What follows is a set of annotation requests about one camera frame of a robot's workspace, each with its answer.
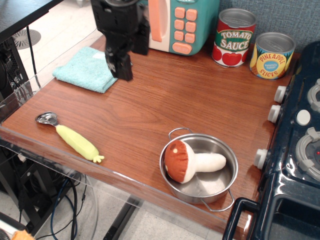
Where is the white stove knob middle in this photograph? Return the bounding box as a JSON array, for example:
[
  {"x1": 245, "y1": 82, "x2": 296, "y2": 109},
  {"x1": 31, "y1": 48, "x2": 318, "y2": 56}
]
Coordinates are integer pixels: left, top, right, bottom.
[{"x1": 267, "y1": 105, "x2": 281, "y2": 124}]

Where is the plush brown mushroom toy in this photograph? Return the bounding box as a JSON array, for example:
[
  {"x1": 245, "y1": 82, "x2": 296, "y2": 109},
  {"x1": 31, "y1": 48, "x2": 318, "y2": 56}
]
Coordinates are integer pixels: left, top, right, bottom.
[{"x1": 164, "y1": 140, "x2": 227, "y2": 184}]

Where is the teal cloth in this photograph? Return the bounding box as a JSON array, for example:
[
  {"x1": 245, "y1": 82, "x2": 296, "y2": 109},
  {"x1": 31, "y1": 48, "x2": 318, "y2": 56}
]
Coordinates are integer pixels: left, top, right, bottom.
[{"x1": 52, "y1": 46, "x2": 117, "y2": 94}]

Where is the dark blue toy stove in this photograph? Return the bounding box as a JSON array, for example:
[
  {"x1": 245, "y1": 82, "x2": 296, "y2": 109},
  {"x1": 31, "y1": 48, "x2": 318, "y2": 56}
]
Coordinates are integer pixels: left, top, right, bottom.
[{"x1": 223, "y1": 41, "x2": 320, "y2": 240}]

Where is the white stove knob upper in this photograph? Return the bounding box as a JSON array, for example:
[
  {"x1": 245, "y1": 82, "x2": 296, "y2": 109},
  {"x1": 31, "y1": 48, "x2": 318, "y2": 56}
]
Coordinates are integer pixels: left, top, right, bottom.
[{"x1": 274, "y1": 85, "x2": 287, "y2": 104}]

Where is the black computer tower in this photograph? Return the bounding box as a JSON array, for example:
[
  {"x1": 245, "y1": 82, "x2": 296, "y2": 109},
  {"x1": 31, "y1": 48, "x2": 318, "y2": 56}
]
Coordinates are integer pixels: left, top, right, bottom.
[{"x1": 0, "y1": 37, "x2": 29, "y2": 101}]

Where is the black side desk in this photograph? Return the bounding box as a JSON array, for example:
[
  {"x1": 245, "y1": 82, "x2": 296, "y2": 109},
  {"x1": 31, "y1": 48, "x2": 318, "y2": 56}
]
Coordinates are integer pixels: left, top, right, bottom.
[{"x1": 0, "y1": 0, "x2": 62, "y2": 43}]

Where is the tomato sauce can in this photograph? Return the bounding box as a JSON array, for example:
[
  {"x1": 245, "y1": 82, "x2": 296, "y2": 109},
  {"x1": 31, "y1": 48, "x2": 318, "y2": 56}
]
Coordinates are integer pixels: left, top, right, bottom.
[{"x1": 212, "y1": 8, "x2": 257, "y2": 67}]

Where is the clear acrylic table guard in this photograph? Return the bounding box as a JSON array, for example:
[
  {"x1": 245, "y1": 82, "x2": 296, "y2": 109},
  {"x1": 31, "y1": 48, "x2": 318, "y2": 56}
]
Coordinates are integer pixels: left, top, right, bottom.
[{"x1": 0, "y1": 38, "x2": 227, "y2": 229}]

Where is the teal toy microwave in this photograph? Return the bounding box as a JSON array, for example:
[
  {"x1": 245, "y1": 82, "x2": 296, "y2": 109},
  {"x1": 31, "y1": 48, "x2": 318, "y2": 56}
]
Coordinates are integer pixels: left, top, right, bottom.
[{"x1": 139, "y1": 0, "x2": 220, "y2": 56}]

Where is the spoon with yellow-green handle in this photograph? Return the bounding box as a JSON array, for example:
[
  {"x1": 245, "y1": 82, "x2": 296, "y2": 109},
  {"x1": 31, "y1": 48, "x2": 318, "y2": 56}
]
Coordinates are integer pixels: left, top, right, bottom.
[{"x1": 35, "y1": 112, "x2": 105, "y2": 164}]

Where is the blue floor cable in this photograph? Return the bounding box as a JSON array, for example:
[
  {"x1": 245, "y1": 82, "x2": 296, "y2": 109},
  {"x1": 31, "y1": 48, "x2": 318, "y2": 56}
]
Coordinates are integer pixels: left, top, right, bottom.
[{"x1": 50, "y1": 177, "x2": 78, "y2": 240}]

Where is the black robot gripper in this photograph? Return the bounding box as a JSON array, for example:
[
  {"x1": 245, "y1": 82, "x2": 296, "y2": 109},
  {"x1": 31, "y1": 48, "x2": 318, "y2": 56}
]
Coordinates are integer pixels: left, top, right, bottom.
[{"x1": 91, "y1": 0, "x2": 150, "y2": 81}]

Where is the pineapple slices can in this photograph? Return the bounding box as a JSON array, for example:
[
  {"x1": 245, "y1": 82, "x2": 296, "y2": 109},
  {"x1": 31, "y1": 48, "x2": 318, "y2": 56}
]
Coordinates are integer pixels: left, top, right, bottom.
[{"x1": 249, "y1": 32, "x2": 296, "y2": 80}]

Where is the white stove knob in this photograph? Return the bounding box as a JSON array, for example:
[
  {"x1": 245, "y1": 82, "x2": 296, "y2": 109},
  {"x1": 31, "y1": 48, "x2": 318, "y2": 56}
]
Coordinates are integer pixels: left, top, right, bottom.
[
  {"x1": 267, "y1": 105, "x2": 281, "y2": 124},
  {"x1": 253, "y1": 149, "x2": 268, "y2": 170},
  {"x1": 274, "y1": 85, "x2": 287, "y2": 104}
]

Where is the steel pot with handles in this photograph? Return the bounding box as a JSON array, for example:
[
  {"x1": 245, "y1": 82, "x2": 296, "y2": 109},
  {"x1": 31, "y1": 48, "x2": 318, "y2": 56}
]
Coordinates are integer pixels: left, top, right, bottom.
[{"x1": 159, "y1": 131, "x2": 239, "y2": 206}]

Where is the black floor cable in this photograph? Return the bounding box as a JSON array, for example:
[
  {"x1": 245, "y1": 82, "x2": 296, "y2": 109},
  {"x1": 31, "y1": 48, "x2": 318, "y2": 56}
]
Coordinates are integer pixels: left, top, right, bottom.
[{"x1": 37, "y1": 174, "x2": 88, "y2": 240}]

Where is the white stove knob lower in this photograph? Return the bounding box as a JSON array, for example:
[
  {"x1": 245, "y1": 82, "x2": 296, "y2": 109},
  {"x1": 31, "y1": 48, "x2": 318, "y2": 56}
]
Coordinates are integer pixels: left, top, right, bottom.
[{"x1": 253, "y1": 149, "x2": 268, "y2": 170}]

